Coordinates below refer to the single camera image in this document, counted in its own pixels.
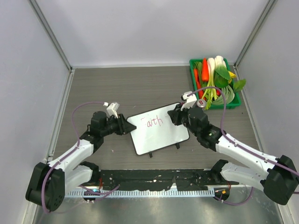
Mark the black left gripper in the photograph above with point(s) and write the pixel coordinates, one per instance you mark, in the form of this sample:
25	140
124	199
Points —
124	126

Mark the yellow pepper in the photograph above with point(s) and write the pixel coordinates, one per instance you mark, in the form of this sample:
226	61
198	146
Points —
232	76

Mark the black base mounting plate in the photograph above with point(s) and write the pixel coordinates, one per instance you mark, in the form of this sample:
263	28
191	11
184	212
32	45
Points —
159	179

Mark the blue silver drink can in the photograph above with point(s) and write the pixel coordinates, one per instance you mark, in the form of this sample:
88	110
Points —
201	103

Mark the red chili pepper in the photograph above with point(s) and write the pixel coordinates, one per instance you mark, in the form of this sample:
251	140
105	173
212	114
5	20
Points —
218	92

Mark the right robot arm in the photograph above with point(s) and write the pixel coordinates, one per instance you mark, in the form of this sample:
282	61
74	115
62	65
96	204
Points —
276	177

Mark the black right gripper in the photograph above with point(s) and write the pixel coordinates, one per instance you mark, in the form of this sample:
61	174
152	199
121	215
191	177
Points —
175	114

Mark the small orange carrot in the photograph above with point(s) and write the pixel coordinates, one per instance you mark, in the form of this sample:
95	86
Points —
196	76

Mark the green plastic vegetable bin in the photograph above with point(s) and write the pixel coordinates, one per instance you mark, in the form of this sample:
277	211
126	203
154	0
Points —
235	102

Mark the green celery stalks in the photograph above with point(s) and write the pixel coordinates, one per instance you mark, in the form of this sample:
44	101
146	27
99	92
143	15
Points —
209	94

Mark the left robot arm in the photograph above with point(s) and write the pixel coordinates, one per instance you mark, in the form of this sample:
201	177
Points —
50	182

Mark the pale green bok choy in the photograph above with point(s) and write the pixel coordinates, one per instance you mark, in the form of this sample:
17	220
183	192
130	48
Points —
229	96

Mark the white whiteboard black frame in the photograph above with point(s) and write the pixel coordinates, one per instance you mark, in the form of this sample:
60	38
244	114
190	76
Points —
155	130

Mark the green leaf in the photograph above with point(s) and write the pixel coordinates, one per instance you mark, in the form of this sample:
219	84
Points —
239	85

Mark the large orange carrot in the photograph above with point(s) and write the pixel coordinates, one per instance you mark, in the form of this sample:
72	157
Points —
205	73

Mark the white green bok choy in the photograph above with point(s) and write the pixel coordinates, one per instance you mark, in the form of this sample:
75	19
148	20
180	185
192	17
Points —
218	73

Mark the white slotted cable duct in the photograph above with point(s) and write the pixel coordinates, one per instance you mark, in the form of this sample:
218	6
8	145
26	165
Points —
173	192

